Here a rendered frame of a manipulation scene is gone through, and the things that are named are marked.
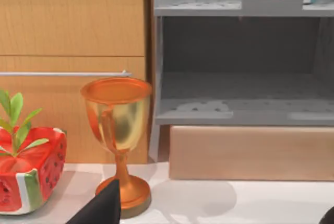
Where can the grey open shelf unit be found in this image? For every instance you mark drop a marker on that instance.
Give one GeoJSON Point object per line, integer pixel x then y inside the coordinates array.
{"type": "Point", "coordinates": [242, 64]}

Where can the pale wooden drawer front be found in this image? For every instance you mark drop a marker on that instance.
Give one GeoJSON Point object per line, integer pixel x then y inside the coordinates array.
{"type": "Point", "coordinates": [250, 153]}

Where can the wooden cupboard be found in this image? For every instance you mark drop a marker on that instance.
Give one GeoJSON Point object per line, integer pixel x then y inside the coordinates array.
{"type": "Point", "coordinates": [78, 51]}

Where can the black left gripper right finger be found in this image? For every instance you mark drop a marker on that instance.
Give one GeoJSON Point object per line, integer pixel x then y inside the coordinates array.
{"type": "Point", "coordinates": [329, 217]}

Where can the watermelon plant pot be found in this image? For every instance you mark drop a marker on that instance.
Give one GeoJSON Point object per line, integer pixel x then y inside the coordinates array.
{"type": "Point", "coordinates": [31, 161]}

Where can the wooden cupboard door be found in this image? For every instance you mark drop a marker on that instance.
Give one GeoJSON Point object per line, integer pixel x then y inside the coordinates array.
{"type": "Point", "coordinates": [70, 12]}

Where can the gold trophy cup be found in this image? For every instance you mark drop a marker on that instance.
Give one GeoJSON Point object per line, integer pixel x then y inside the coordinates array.
{"type": "Point", "coordinates": [118, 119]}

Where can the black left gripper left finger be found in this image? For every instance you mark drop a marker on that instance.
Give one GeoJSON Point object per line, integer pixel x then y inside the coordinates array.
{"type": "Point", "coordinates": [104, 208]}

